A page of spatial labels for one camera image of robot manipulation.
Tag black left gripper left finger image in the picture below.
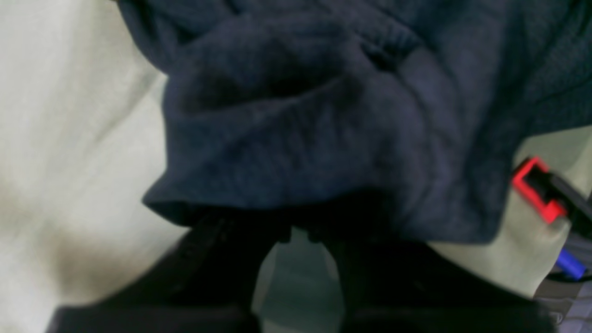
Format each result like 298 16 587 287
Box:
47 216 290 333

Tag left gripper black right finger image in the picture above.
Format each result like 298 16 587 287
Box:
308 225 556 333

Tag dark navy long-sleeve T-shirt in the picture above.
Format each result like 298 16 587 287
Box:
117 0 591 244

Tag orange black clamp top centre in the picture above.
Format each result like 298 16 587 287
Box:
512 157 592 233

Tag sage green table cloth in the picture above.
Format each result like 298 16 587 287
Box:
1 0 591 333

